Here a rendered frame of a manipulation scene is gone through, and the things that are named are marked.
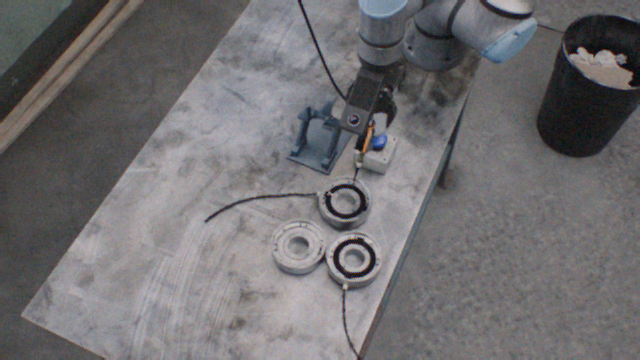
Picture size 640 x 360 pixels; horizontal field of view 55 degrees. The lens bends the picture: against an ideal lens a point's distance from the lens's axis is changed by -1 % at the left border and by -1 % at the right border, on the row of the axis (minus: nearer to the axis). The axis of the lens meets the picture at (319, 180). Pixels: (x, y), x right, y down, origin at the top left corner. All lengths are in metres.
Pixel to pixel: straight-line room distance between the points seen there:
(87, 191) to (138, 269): 1.16
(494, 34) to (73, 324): 0.98
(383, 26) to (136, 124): 1.66
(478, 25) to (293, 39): 0.47
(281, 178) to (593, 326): 1.22
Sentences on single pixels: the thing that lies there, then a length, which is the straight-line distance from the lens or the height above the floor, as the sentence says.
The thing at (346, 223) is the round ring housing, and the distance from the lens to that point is 1.20.
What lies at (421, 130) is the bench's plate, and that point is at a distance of 1.37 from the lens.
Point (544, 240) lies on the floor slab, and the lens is 2.23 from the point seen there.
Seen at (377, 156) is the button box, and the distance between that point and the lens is 1.27.
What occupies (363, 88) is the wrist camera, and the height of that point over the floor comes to 1.09.
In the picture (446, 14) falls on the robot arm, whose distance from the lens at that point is 1.36.
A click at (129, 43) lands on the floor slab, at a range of 2.80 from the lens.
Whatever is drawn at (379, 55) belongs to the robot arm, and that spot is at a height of 1.16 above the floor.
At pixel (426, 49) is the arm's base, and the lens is 1.46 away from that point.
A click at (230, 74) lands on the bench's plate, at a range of 1.48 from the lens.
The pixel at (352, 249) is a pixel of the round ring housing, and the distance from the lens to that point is 1.18.
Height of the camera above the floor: 1.89
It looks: 58 degrees down
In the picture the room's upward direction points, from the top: 2 degrees counter-clockwise
